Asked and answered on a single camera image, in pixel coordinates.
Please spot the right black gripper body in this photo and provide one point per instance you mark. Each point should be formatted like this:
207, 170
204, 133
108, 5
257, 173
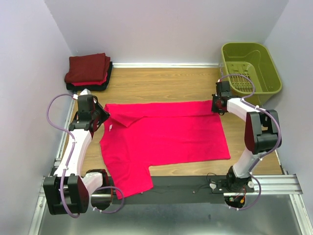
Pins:
214, 105

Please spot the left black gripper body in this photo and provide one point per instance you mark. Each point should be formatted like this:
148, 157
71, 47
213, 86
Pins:
100, 113

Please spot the pink t shirt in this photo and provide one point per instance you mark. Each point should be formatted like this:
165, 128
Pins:
153, 134

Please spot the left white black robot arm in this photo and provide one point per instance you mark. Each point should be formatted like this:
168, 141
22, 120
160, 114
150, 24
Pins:
67, 191

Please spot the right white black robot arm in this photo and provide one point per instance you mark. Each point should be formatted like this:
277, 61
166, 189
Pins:
262, 133

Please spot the folded bright red shirt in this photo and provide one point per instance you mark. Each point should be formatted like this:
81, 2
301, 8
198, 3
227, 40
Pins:
92, 82

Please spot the folded black shirt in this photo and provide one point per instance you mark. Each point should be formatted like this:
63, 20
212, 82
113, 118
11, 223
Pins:
93, 86

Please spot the folded dark red shirt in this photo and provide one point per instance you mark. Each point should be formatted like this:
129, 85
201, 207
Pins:
87, 68

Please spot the olive green plastic bin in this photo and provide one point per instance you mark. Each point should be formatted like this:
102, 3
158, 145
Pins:
251, 68

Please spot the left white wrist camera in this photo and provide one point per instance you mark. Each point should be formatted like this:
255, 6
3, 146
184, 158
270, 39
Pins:
83, 92

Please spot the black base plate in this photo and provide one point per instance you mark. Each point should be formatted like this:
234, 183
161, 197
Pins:
210, 188

